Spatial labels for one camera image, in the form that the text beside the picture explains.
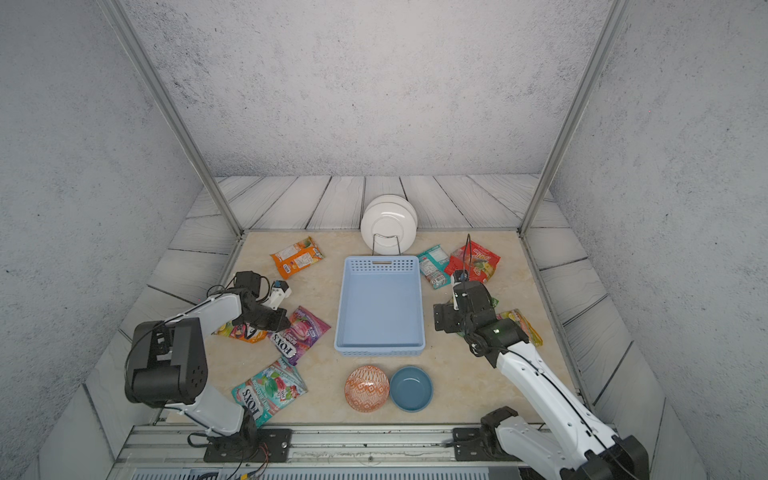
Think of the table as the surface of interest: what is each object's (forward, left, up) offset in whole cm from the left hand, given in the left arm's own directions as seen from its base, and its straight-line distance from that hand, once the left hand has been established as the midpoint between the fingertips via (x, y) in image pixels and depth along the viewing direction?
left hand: (290, 322), depth 93 cm
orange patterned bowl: (-20, -24, -1) cm, 31 cm away
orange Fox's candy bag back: (+27, +1, 0) cm, 27 cm away
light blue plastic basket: (+5, -28, 0) cm, 28 cm away
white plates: (+30, -31, +13) cm, 45 cm away
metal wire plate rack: (+25, -31, +11) cm, 42 cm away
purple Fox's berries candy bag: (-3, -5, 0) cm, 6 cm away
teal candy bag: (+23, -47, 0) cm, 52 cm away
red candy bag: (+20, -62, +3) cm, 65 cm away
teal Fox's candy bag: (-21, +2, 0) cm, 21 cm away
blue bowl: (-20, -36, -1) cm, 41 cm away
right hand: (-5, -48, +15) cm, 50 cm away
